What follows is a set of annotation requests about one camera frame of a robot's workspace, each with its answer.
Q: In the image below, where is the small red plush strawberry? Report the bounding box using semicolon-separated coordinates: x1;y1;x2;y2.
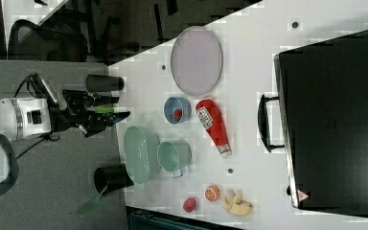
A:
173;109;182;120

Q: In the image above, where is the grey oval plate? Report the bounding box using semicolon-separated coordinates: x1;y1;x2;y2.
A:
171;26;222;97

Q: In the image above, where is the green perforated strainer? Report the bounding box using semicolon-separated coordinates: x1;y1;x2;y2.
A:
124;126;160;186

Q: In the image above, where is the plush peeled banana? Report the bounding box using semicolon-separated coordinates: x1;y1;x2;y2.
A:
222;189;252;217

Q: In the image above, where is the black case with handle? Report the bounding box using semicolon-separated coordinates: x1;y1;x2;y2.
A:
273;30;368;218

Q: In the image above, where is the green metal mug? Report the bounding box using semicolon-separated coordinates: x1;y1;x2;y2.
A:
157;139;192;178

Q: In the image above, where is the green utensil handle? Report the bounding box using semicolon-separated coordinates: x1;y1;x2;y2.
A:
76;187;107;217

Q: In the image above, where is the black cup with green utensil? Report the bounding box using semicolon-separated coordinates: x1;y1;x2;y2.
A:
94;164;134;195

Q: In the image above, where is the black cylinder cup upper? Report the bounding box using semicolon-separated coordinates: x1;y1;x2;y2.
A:
85;75;125;92

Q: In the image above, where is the black office chair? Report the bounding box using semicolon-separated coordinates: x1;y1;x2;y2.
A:
7;19;88;62

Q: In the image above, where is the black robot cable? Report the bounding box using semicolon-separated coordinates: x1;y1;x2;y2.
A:
12;74;61;160

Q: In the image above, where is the blue bowl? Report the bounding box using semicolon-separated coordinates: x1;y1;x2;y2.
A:
163;97;192;125

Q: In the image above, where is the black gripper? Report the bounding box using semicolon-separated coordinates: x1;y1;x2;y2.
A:
47;90;130;137

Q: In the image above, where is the plush orange slice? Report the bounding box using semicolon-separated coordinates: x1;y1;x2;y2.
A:
204;185;219;202

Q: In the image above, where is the red plush ketchup bottle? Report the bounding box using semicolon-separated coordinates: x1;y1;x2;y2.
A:
195;99;232;158

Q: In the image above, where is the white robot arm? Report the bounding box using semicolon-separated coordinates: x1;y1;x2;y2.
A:
0;90;130;142

